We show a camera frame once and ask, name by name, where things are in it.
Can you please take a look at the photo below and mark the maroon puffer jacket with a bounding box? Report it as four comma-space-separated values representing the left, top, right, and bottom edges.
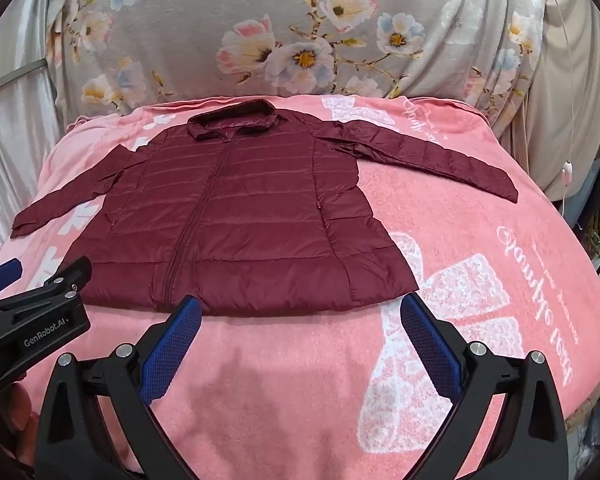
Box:
12, 99, 518, 316

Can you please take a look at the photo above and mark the left hand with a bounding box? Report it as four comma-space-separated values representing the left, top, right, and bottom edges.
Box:
0, 382, 38, 466

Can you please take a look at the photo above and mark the grey floral bedsheet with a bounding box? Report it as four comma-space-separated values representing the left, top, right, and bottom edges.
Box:
47, 0, 545, 131

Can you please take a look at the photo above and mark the pink towel blanket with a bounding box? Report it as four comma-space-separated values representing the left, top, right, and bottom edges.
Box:
0, 96, 600, 479

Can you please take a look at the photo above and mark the beige curtain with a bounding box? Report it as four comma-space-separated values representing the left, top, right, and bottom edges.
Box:
501, 0, 600, 202

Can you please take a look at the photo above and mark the silver satin curtain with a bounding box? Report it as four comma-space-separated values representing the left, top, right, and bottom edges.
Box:
0, 0, 61, 248

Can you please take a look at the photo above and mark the white cable with switch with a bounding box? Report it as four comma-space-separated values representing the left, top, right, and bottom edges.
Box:
543, 0, 578, 221

